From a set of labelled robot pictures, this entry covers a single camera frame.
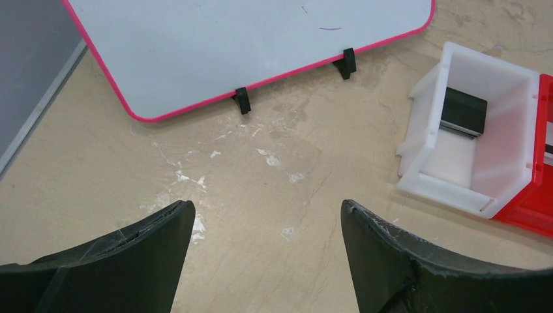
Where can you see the black card in white bin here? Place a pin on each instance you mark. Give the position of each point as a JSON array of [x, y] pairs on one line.
[[463, 114]]

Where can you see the pink framed whiteboard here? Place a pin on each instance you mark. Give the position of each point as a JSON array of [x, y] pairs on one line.
[[165, 58]]

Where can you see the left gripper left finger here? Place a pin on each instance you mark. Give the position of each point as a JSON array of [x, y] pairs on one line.
[[134, 269]]

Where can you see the aluminium frame rail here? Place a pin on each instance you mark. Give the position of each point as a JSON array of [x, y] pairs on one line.
[[41, 108]]

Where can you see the white plastic bin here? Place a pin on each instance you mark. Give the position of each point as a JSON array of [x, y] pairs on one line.
[[478, 176]]

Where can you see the red plastic bin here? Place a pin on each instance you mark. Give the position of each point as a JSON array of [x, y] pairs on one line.
[[531, 208]]

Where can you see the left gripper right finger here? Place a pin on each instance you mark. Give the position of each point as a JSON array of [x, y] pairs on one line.
[[393, 270]]

